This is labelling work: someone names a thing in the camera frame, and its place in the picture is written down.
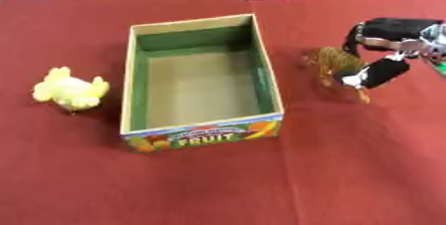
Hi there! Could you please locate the yellow chick soft toy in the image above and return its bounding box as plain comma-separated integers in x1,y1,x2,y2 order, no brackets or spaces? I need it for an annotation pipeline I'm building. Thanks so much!
31,66,112,112

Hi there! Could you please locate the cardboard box with green inside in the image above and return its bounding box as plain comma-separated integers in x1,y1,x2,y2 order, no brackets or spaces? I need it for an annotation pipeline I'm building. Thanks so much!
118,13,286,153

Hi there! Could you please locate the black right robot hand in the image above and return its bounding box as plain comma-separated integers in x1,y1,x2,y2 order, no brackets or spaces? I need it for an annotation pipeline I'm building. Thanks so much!
337,17,445,90

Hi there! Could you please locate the orange striped tiger soft toy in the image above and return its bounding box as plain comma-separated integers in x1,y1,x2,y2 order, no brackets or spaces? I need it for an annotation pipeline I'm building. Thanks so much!
300,46,373,105

